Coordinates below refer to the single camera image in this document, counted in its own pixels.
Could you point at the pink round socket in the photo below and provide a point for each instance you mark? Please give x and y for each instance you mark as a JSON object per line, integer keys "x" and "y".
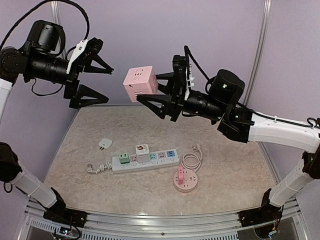
{"x": 190, "y": 181}

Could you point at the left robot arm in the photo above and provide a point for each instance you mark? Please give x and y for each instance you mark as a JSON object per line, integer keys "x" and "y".
{"x": 38, "y": 59}

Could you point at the aluminium front frame rail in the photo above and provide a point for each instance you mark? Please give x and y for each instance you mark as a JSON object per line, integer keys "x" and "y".
{"x": 229, "y": 225}

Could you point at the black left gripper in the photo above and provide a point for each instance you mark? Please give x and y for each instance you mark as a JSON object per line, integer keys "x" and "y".
{"x": 73, "y": 90}

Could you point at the pink plug adapter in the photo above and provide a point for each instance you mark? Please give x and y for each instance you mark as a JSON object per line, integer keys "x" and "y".
{"x": 180, "y": 175}

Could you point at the left aluminium corner post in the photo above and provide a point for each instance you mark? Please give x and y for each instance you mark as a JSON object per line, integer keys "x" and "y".
{"x": 55, "y": 12}

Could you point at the pink cube socket adapter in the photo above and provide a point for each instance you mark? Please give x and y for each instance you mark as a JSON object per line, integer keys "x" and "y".
{"x": 139, "y": 81}

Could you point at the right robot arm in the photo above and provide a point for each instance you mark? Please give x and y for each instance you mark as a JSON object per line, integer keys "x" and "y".
{"x": 220, "y": 104}

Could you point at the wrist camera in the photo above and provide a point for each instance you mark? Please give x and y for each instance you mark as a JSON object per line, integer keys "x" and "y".
{"x": 83, "y": 54}
{"x": 182, "y": 71}

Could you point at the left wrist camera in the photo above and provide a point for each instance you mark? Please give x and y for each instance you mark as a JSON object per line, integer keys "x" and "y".
{"x": 83, "y": 54}

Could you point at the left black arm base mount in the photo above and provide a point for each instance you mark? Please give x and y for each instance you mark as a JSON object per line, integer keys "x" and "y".
{"x": 59, "y": 213}

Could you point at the white power strip cord plug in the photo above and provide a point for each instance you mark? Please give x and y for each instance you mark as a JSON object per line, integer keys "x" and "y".
{"x": 103, "y": 167}

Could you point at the green cube plug adapter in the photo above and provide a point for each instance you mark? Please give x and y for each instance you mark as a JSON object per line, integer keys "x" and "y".
{"x": 124, "y": 158}

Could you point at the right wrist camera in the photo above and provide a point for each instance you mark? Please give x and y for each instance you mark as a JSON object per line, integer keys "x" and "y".
{"x": 182, "y": 71}

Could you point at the right aluminium corner post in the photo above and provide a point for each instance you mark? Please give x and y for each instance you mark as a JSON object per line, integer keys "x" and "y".
{"x": 259, "y": 50}

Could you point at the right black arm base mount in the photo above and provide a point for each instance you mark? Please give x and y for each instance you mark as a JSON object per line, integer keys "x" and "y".
{"x": 265, "y": 213}

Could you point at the aluminium corner post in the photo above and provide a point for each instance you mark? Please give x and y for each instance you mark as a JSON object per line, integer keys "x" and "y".
{"x": 55, "y": 12}
{"x": 259, "y": 50}

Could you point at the white cube adapter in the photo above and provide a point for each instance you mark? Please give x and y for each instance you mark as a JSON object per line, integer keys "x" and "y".
{"x": 142, "y": 153}

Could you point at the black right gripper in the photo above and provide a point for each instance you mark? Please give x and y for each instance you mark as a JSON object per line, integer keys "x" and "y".
{"x": 175, "y": 102}

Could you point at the white small plug adapter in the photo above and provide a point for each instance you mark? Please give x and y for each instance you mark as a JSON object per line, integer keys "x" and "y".
{"x": 105, "y": 143}

